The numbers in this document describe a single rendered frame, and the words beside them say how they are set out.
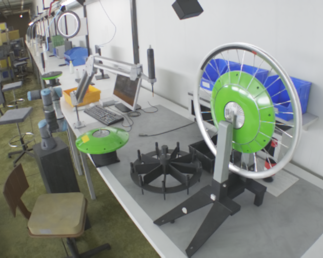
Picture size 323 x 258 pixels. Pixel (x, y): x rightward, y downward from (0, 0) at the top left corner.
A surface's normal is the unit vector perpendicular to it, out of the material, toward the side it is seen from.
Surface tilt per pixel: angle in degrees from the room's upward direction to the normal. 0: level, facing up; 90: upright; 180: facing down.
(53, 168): 90
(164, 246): 0
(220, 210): 18
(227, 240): 0
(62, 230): 90
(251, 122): 90
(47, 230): 90
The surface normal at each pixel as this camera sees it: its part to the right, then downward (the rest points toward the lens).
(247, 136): -0.69, 0.47
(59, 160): 0.66, 0.27
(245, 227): -0.05, -0.91
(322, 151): -0.85, 0.25
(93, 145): -0.11, -0.71
